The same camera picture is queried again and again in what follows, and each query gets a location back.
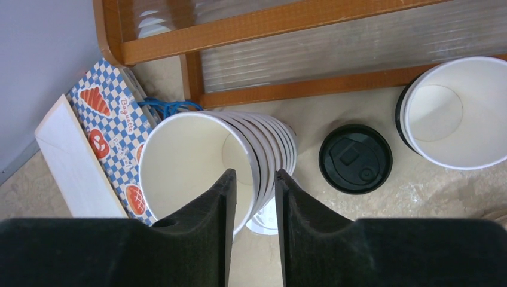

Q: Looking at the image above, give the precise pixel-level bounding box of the white lid stack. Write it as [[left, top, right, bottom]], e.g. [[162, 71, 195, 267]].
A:
[[246, 197, 278, 236]]

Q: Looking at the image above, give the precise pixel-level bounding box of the stack of white paper cups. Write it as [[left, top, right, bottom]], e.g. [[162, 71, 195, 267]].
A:
[[139, 111, 297, 235]]

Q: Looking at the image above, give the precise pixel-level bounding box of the wooden shelf rack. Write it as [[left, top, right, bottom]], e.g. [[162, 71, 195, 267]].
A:
[[93, 1, 506, 108]]

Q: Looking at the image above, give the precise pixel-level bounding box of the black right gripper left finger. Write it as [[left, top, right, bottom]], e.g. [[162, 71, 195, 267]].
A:
[[1, 169, 236, 286]]

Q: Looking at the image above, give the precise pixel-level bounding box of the dark printed coffee cup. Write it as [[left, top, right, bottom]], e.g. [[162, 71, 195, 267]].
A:
[[395, 56, 506, 170]]

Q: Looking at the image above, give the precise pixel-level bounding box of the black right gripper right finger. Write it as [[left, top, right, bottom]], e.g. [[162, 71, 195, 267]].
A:
[[276, 170, 506, 286]]

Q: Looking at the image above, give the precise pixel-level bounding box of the blue checkered bakery bag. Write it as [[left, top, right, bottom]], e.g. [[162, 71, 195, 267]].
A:
[[66, 58, 161, 225]]

